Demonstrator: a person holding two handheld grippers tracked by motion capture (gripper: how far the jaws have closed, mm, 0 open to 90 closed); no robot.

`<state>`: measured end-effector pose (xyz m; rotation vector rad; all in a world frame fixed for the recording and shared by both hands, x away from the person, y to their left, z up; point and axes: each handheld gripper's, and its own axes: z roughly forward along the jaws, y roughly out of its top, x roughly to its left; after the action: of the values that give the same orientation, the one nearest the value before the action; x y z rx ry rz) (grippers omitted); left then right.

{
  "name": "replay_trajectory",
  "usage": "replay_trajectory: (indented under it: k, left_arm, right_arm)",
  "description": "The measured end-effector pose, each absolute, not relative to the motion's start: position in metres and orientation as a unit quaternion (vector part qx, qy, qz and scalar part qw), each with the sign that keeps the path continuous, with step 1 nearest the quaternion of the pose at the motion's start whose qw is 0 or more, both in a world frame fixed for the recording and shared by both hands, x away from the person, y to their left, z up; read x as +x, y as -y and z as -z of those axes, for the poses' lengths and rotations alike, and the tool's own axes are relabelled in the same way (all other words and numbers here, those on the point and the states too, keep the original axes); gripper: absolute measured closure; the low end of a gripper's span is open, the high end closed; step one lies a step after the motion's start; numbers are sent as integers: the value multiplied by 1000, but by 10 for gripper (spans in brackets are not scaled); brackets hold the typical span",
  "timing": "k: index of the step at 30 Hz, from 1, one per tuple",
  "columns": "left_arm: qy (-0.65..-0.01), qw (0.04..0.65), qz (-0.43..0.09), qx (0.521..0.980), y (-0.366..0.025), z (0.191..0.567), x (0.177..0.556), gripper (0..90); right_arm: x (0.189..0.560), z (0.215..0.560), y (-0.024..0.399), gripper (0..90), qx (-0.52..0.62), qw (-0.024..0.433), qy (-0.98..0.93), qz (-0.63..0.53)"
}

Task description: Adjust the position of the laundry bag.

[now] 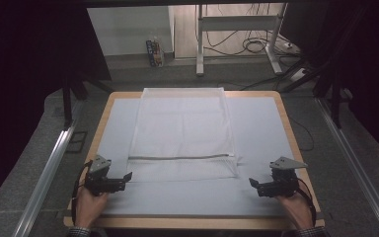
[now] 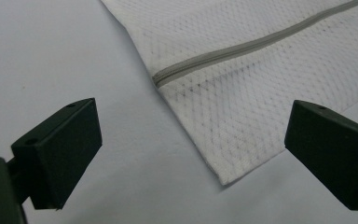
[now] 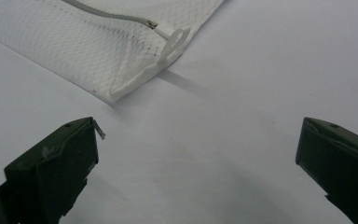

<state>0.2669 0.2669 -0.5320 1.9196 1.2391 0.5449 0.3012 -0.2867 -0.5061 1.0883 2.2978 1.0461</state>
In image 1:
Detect colourful packet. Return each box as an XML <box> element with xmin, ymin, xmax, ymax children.
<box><xmin>145</xmin><ymin>32</ymin><xmax>166</xmax><ymax>69</ymax></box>

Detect white power strip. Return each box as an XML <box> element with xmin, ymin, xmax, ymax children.
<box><xmin>288</xmin><ymin>66</ymin><xmax>311</xmax><ymax>83</ymax></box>

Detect aluminium rail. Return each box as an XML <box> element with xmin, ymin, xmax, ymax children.
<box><xmin>11</xmin><ymin>126</ymin><xmax>77</xmax><ymax>237</ymax></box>
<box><xmin>315</xmin><ymin>98</ymin><xmax>379</xmax><ymax>237</ymax></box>

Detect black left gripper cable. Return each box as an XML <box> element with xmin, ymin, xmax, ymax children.
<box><xmin>70</xmin><ymin>160</ymin><xmax>94</xmax><ymax>226</ymax></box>

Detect white mesh laundry bag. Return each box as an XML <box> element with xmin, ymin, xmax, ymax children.
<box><xmin>126</xmin><ymin>87</ymin><xmax>241</xmax><ymax>183</ymax></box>

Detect black floor frame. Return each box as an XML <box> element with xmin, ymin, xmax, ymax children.
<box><xmin>65</xmin><ymin>130</ymin><xmax>89</xmax><ymax>154</ymax></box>

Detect tangled black floor cables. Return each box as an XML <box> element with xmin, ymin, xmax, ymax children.
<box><xmin>202</xmin><ymin>29</ymin><xmax>279</xmax><ymax>57</ymax></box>

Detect wooden table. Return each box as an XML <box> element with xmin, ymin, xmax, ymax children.
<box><xmin>62</xmin><ymin>90</ymin><xmax>327</xmax><ymax>231</ymax></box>

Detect black metal stand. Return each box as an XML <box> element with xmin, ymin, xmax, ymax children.
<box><xmin>60</xmin><ymin>73</ymin><xmax>114</xmax><ymax>131</ymax></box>
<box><xmin>277</xmin><ymin>57</ymin><xmax>354</xmax><ymax>130</ymax></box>

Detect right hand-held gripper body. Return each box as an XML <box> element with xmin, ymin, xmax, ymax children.
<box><xmin>268</xmin><ymin>156</ymin><xmax>309</xmax><ymax>198</ymax></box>

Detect dark curtain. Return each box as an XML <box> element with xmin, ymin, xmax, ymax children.
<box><xmin>0</xmin><ymin>0</ymin><xmax>113</xmax><ymax>213</ymax></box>
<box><xmin>278</xmin><ymin>0</ymin><xmax>379</xmax><ymax>167</ymax></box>

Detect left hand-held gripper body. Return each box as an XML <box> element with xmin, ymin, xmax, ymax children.
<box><xmin>84</xmin><ymin>154</ymin><xmax>116</xmax><ymax>198</ymax></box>

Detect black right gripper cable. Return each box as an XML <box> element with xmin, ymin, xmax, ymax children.
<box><xmin>295</xmin><ymin>177</ymin><xmax>318</xmax><ymax>228</ymax></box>

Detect white table mat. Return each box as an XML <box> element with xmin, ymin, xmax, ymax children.
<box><xmin>99</xmin><ymin>96</ymin><xmax>306</xmax><ymax>219</ymax></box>

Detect person's left hand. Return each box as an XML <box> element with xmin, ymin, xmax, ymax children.
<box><xmin>74</xmin><ymin>187</ymin><xmax>111</xmax><ymax>229</ymax></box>

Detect long black floor cable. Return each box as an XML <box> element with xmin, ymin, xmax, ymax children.
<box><xmin>216</xmin><ymin>76</ymin><xmax>282</xmax><ymax>92</ymax></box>

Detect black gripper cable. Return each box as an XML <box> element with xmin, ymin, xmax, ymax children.
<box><xmin>295</xmin><ymin>177</ymin><xmax>318</xmax><ymax>228</ymax></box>
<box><xmin>70</xmin><ymin>160</ymin><xmax>94</xmax><ymax>226</ymax></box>

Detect white desk frame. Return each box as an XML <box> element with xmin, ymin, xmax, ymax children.
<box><xmin>194</xmin><ymin>3</ymin><xmax>289</xmax><ymax>77</ymax></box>

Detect person's right hand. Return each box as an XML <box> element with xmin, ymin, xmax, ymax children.
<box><xmin>275</xmin><ymin>192</ymin><xmax>314</xmax><ymax>230</ymax></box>

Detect thin black floor cable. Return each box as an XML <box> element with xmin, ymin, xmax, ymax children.
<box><xmin>289</xmin><ymin>116</ymin><xmax>316</xmax><ymax>153</ymax></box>

